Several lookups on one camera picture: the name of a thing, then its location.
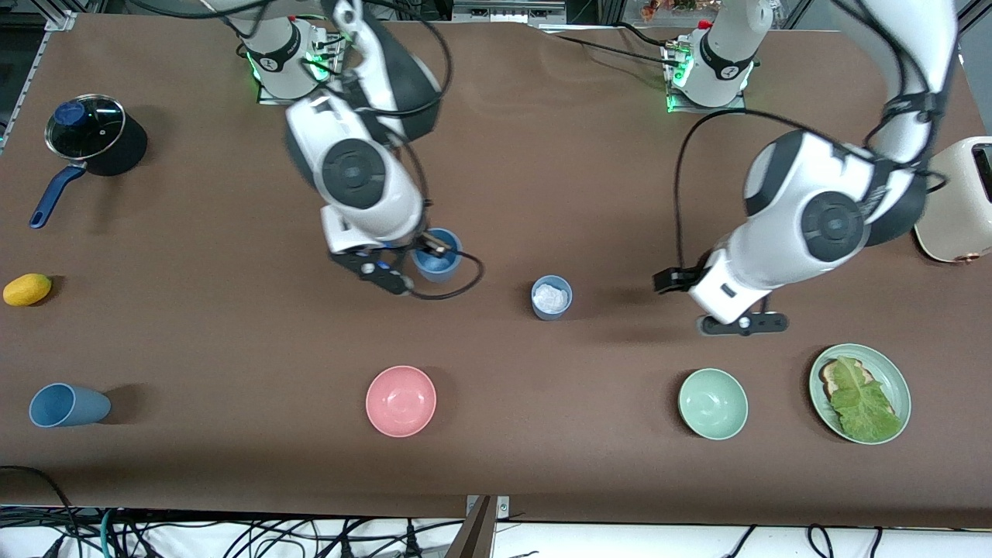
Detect black base cable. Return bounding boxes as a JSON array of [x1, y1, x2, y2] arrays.
[[310, 17, 365, 60], [541, 22, 687, 69]]

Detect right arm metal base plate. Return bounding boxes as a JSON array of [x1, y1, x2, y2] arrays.
[[257, 33, 343, 106]]

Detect cream toaster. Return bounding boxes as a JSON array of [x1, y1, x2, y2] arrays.
[[913, 136, 992, 265]]

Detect pink bowl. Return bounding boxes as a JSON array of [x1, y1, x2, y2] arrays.
[[365, 365, 437, 439]]

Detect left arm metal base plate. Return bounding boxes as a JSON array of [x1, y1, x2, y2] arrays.
[[665, 43, 749, 116]]

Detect black pot with blue handle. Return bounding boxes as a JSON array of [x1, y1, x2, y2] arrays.
[[29, 95, 149, 230]]

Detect green plate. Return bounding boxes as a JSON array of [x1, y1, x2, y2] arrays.
[[808, 343, 912, 446]]

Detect glass lid with blue knob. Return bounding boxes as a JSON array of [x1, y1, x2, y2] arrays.
[[45, 95, 126, 161]]

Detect aluminium frame rail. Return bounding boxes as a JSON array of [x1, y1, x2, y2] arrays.
[[0, 9, 77, 152]]

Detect brown stand pole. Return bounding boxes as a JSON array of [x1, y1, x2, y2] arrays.
[[445, 496, 497, 558]]

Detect yellow lemon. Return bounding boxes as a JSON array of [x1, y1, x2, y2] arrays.
[[2, 273, 53, 308]]

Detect aluminium frame crossbar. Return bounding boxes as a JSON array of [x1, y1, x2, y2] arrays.
[[451, 0, 567, 25]]

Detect toasted bread slice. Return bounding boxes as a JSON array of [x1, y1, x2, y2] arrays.
[[820, 359, 877, 400]]

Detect blue cup with white paper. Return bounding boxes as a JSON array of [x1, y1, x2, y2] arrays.
[[531, 275, 574, 322]]

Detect green lettuce leaf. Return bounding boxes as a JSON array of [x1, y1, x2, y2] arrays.
[[831, 357, 904, 443]]

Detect green bowl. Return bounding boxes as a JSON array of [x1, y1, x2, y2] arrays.
[[677, 367, 749, 441]]

